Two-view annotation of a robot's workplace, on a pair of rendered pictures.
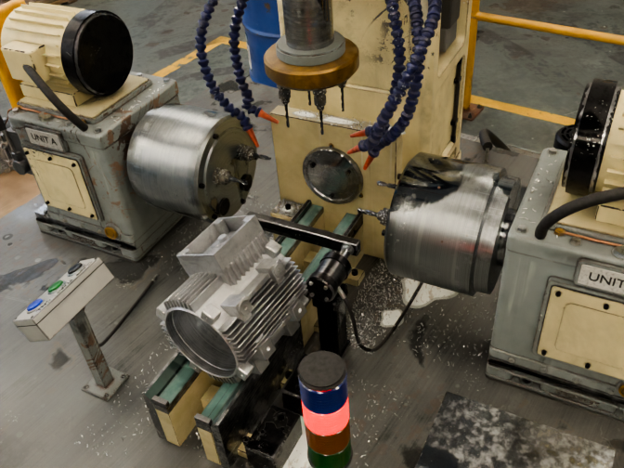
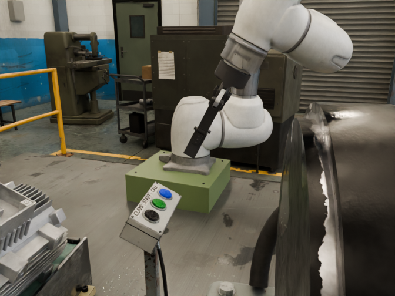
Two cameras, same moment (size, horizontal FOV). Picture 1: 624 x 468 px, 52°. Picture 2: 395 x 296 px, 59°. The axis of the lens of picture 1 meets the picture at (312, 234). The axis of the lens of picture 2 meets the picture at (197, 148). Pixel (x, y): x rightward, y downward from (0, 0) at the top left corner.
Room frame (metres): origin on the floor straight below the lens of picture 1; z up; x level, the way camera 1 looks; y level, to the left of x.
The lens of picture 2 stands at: (1.50, 0.32, 1.40)
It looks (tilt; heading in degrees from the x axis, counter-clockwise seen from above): 18 degrees down; 160
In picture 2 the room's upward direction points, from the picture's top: straight up
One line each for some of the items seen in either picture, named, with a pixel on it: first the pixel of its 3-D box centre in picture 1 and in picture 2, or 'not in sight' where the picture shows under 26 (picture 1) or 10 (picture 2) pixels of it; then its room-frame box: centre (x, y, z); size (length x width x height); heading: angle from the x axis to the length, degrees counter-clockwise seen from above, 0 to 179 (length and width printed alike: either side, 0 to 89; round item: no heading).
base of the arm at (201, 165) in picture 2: not in sight; (186, 158); (0.23, 0.73, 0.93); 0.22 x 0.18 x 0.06; 58
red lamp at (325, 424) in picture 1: (325, 405); not in sight; (0.50, 0.00, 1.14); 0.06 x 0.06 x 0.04
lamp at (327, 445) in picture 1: (327, 425); not in sight; (0.50, 0.00, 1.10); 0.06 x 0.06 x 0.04
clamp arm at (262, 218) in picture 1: (301, 233); not in sight; (1.01, 0.02, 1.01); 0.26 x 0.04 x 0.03; 60
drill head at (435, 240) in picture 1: (465, 227); not in sight; (0.95, -0.30, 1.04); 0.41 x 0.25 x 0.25; 60
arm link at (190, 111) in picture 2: not in sight; (194, 124); (0.24, 0.76, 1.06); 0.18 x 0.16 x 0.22; 81
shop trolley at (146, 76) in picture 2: not in sight; (149, 104); (-3.18, 1.31, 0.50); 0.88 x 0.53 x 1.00; 125
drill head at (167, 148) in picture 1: (177, 158); not in sight; (1.30, 0.30, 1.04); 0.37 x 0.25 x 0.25; 60
